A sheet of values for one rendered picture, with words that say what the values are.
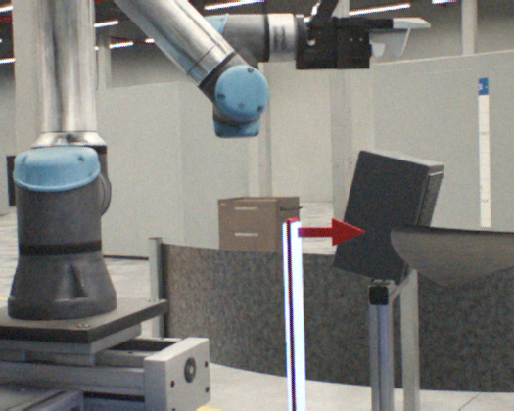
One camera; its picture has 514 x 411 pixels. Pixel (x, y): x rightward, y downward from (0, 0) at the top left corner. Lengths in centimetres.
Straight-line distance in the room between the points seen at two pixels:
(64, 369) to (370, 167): 53
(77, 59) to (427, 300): 149
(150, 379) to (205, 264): 179
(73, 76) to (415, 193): 55
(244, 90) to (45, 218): 32
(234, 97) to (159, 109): 940
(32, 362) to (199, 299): 177
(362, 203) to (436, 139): 582
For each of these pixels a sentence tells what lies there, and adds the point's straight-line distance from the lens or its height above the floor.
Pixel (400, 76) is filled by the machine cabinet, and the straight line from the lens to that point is 723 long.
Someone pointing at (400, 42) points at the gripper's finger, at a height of 142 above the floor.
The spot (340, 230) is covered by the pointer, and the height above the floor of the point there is 118.
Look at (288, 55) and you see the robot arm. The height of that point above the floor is 141.
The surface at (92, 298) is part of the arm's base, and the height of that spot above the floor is 106.
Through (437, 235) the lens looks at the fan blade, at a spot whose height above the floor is 118.
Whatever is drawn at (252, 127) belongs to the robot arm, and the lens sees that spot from 130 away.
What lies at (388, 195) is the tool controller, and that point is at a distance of 127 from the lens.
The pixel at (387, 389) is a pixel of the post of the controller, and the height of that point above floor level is 90.
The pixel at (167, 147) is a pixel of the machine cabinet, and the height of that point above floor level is 145.
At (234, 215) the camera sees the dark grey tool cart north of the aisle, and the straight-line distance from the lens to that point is 761.
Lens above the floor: 124
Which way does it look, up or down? 3 degrees down
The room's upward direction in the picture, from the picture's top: 2 degrees counter-clockwise
